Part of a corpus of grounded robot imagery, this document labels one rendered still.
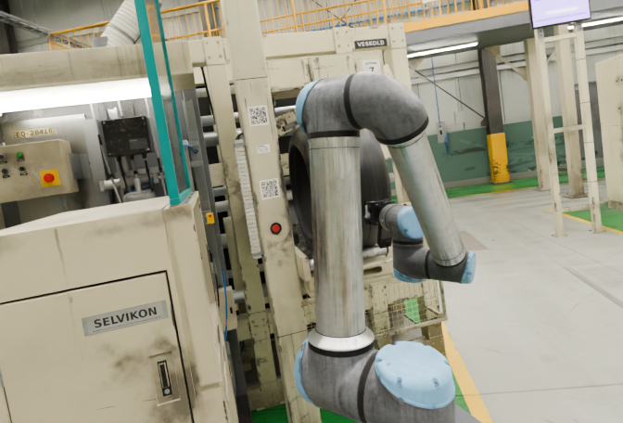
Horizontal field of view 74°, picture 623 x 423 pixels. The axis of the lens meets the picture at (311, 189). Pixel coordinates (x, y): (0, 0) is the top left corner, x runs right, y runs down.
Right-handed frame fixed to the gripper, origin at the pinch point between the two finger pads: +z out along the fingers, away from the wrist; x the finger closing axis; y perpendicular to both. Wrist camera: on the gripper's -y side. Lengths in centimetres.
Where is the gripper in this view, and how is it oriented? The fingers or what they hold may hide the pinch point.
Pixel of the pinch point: (369, 217)
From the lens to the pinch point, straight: 155.6
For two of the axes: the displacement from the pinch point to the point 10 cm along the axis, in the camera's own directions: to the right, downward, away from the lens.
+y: -1.4, -9.9, -0.7
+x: -9.6, 1.5, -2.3
